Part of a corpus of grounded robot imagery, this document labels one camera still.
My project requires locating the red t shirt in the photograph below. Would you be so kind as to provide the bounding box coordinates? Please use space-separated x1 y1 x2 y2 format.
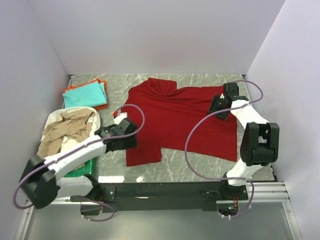
122 78 238 167

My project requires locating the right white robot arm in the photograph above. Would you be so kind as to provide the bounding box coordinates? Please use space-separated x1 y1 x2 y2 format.
207 82 280 186

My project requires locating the folded orange t shirt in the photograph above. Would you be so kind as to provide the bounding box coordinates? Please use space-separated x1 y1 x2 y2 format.
63 78 109 111

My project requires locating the folded teal t shirt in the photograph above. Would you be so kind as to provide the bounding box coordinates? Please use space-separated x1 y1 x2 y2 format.
61 79 108 109

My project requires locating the beige t shirt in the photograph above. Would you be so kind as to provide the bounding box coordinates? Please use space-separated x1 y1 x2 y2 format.
36 109 97 161

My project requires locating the green plastic tray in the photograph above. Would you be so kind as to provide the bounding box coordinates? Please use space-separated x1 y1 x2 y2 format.
65 159 95 178

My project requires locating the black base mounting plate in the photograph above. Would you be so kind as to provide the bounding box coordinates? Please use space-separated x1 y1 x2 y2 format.
69 181 250 213

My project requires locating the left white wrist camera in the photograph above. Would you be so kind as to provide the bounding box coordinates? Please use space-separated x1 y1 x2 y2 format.
113 111 128 125

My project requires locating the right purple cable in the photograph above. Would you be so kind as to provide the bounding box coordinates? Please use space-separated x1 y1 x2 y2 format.
184 79 265 220

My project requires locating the purple cable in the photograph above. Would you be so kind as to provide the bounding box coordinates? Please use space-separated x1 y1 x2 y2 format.
12 103 146 223
184 79 265 220

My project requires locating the aluminium rail frame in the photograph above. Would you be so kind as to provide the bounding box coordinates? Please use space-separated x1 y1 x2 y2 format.
26 181 291 205

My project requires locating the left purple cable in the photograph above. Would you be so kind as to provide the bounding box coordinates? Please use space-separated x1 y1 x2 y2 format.
12 103 146 223

